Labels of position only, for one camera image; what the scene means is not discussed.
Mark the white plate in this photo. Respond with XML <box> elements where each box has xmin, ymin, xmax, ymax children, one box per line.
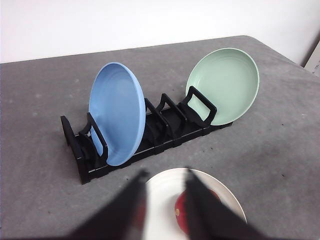
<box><xmin>144</xmin><ymin>168</ymin><xmax>248</xmax><ymax>240</ymax></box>

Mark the red pomegranate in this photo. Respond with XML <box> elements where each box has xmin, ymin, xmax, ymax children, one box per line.
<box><xmin>175</xmin><ymin>190</ymin><xmax>222</xmax><ymax>236</ymax></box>

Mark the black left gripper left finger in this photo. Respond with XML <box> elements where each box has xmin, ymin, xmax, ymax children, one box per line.
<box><xmin>65</xmin><ymin>170</ymin><xmax>149</xmax><ymax>240</ymax></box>

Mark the green plate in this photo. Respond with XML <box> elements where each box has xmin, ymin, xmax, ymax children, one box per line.
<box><xmin>186</xmin><ymin>48</ymin><xmax>260</xmax><ymax>126</ymax></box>

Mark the black dish rack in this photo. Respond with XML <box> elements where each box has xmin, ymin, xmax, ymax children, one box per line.
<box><xmin>61</xmin><ymin>86</ymin><xmax>233</xmax><ymax>184</ymax></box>

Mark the blue plate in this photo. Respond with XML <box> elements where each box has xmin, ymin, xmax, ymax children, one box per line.
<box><xmin>88</xmin><ymin>62</ymin><xmax>146</xmax><ymax>167</ymax></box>

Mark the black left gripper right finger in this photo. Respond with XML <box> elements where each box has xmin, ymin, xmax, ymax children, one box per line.
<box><xmin>185</xmin><ymin>167</ymin><xmax>276</xmax><ymax>240</ymax></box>

